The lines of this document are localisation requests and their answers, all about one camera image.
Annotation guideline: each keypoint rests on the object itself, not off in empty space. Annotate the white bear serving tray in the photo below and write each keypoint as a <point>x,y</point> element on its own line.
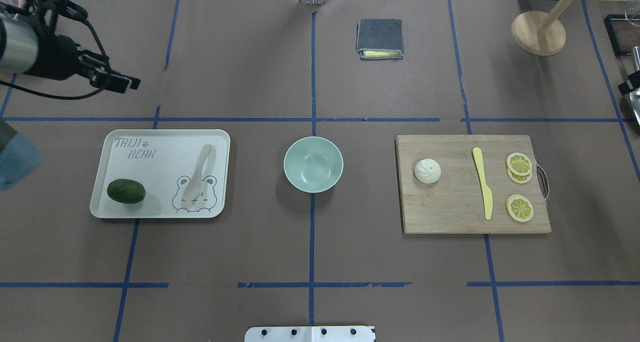
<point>164,162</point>

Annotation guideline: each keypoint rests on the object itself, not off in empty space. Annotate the dark green avocado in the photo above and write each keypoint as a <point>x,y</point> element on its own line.
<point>126,191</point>

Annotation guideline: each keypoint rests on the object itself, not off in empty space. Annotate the top lemon slice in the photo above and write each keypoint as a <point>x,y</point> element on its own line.
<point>519,164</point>

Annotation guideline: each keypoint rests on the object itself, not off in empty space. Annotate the light green bowl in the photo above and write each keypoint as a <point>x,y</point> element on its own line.
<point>313,164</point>

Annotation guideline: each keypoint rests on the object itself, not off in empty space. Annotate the lower stacked lemon slice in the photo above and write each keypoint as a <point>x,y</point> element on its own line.
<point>520,179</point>

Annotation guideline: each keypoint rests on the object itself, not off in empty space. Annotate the white steamed bun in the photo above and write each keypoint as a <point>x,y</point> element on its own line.
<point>427,171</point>

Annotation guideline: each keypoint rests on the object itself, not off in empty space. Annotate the bamboo cutting board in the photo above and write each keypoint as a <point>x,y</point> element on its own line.
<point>454,204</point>

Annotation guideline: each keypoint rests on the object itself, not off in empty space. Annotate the single lemon slice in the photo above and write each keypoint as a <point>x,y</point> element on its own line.
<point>519,208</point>

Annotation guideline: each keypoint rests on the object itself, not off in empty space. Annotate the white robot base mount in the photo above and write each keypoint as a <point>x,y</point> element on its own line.
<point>326,333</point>

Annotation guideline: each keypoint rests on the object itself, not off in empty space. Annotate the white ceramic soup spoon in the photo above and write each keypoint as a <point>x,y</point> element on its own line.
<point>193,189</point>

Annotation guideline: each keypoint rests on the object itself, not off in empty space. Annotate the grey folded cloth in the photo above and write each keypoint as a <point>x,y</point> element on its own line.
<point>380,39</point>

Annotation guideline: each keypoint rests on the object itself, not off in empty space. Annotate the dark tray with glasses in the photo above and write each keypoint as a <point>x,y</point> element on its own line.
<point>623,34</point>

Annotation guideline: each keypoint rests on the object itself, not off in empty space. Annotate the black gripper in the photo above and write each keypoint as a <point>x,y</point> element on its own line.
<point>56,57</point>

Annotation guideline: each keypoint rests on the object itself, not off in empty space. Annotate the wooden mug tree stand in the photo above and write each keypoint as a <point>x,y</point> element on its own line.
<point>540,33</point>

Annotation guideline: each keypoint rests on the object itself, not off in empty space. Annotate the yellow plastic knife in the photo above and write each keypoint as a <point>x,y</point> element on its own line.
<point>487,193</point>

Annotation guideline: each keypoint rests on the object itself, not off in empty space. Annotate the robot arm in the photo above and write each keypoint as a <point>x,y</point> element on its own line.
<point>30,45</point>

